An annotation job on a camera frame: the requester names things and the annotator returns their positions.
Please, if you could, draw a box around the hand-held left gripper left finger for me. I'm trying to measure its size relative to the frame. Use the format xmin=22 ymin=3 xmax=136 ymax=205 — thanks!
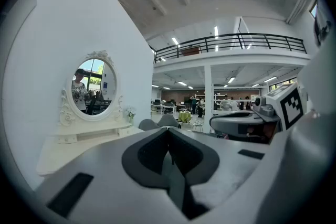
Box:
xmin=33 ymin=127 xmax=190 ymax=224

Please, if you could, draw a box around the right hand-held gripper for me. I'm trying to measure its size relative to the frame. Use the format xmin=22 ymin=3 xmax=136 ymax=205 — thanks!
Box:
xmin=209 ymin=83 xmax=305 ymax=137

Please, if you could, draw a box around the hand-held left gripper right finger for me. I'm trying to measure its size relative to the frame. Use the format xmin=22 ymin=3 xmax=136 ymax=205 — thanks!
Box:
xmin=168 ymin=127 xmax=271 ymax=220

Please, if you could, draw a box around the white vanity table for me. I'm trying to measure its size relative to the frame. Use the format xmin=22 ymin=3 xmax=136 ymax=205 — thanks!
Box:
xmin=35 ymin=49 xmax=148 ymax=176

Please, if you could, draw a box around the white storage shelf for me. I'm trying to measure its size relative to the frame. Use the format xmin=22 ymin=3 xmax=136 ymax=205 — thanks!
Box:
xmin=214 ymin=93 xmax=260 ymax=111

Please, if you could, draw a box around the white pillar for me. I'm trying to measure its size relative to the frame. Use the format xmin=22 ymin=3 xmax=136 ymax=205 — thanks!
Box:
xmin=204 ymin=65 xmax=213 ymax=128

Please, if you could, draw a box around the yellow-green covered table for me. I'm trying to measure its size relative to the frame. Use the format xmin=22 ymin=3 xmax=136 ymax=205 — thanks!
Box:
xmin=178 ymin=110 xmax=192 ymax=124

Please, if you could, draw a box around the group of low ceiling lights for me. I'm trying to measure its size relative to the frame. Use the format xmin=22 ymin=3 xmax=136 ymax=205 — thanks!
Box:
xmin=152 ymin=76 xmax=278 ymax=90

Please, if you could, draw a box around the grey shell chair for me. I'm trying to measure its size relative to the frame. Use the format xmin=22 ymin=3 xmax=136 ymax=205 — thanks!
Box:
xmin=157 ymin=114 xmax=182 ymax=129
xmin=138 ymin=119 xmax=161 ymax=131

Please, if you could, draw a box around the white office desk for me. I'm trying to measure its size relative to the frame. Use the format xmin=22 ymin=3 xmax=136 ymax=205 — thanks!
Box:
xmin=151 ymin=103 xmax=178 ymax=115

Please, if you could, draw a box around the white flower bouquet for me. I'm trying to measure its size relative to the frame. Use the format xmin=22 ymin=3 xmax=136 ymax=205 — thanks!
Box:
xmin=125 ymin=105 xmax=137 ymax=120

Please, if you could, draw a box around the brown board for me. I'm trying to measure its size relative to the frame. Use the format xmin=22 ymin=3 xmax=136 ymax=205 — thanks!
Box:
xmin=180 ymin=45 xmax=202 ymax=57

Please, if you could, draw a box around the black balcony railing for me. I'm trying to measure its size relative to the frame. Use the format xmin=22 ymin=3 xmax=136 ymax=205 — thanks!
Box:
xmin=154 ymin=33 xmax=308 ymax=63

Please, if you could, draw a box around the oval white framed mirror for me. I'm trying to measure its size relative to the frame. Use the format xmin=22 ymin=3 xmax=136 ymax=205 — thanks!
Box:
xmin=59 ymin=49 xmax=124 ymax=126

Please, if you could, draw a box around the person's white printed shirt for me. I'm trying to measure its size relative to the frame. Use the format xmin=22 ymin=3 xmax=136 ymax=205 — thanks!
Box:
xmin=313 ymin=0 xmax=335 ymax=47

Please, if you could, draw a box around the white wire chair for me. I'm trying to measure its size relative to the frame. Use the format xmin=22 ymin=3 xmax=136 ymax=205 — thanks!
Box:
xmin=192 ymin=117 xmax=206 ymax=132

